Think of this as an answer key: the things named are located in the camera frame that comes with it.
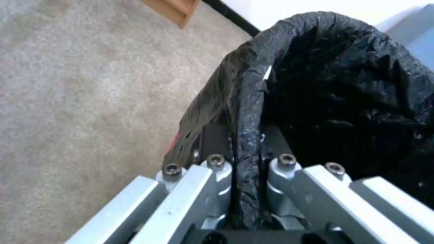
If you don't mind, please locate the trash bin with black bag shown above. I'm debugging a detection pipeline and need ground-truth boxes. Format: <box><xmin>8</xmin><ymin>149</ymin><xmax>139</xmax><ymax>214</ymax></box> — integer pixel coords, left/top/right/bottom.
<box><xmin>163</xmin><ymin>10</ymin><xmax>434</xmax><ymax>229</ymax></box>

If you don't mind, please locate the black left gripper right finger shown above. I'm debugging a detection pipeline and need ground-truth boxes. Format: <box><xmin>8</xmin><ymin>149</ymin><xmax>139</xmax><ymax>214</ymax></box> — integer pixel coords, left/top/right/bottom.
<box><xmin>259</xmin><ymin>126</ymin><xmax>434</xmax><ymax>244</ymax></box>

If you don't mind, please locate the black baseboard strip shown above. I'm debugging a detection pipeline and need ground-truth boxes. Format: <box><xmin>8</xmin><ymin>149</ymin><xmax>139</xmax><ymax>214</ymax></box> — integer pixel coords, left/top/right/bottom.
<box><xmin>202</xmin><ymin>0</ymin><xmax>262</xmax><ymax>37</ymax></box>

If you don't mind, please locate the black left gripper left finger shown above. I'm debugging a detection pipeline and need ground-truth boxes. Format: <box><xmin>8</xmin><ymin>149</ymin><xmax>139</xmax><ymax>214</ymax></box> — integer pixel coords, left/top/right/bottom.
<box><xmin>64</xmin><ymin>123</ymin><xmax>237</xmax><ymax>244</ymax></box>

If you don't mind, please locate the wooden furniture piece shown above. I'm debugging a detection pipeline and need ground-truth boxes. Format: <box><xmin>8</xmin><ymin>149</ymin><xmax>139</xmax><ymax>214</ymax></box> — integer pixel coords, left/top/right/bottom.
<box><xmin>140</xmin><ymin>0</ymin><xmax>201</xmax><ymax>29</ymax></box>

